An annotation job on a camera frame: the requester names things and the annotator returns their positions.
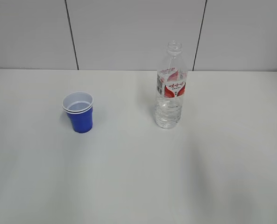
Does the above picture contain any clear Wahaha water bottle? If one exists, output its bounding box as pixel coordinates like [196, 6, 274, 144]
[155, 41, 188, 129]

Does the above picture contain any blue paper cup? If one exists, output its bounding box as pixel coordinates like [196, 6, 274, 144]
[62, 91, 93, 133]

